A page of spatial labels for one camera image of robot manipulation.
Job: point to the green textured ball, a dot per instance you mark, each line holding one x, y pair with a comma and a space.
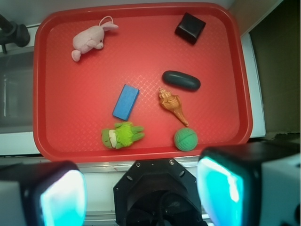
185, 139

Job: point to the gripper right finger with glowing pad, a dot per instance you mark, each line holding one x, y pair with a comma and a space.
255, 184

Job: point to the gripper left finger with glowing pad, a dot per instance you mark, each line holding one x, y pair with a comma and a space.
42, 194

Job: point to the black octagonal mount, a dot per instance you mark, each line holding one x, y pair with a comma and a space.
157, 193

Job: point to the green plush frog toy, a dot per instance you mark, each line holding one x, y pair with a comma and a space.
124, 134

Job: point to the blue rectangular block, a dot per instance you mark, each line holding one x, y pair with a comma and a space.
125, 102

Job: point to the red plastic tray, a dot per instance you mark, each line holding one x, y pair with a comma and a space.
74, 101

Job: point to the pink plush bunny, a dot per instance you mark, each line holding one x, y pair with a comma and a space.
91, 38

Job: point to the dark green oval stone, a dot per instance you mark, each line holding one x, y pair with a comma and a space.
182, 80

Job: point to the black clamp knob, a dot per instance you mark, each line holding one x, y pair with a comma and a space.
10, 32

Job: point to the black cube block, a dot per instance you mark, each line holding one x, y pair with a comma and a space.
190, 28

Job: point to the orange conch shell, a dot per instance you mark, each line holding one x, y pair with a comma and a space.
172, 103

